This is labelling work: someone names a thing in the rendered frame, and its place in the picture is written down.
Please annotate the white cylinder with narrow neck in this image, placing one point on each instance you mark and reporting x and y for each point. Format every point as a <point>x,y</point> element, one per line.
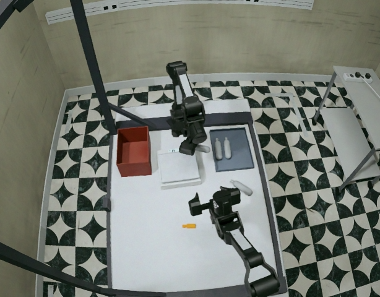
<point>218,149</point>
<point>227,148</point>

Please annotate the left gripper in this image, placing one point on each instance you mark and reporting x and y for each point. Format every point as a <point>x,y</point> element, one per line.
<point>187,146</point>

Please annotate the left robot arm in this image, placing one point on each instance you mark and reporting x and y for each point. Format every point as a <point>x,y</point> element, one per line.
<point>185,106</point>

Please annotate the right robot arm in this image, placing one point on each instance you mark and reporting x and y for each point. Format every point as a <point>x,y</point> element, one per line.
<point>232,233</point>

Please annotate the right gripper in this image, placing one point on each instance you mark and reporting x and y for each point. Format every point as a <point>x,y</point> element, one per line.
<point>196,208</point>

